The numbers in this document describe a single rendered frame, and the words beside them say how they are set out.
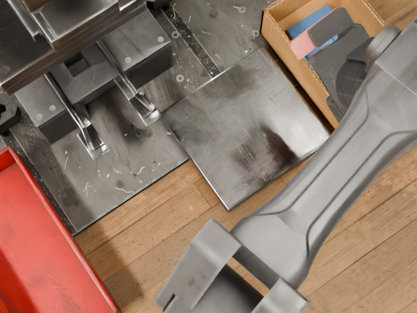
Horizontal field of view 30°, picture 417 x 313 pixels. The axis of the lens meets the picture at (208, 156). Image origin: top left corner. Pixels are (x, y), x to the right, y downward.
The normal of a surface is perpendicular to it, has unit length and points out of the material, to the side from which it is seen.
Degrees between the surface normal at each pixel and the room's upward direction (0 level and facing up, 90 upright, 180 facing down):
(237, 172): 0
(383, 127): 6
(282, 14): 90
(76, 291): 0
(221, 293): 16
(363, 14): 90
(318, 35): 32
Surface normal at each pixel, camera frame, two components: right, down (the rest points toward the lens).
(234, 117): 0.00, -0.25
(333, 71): 0.30, 0.19
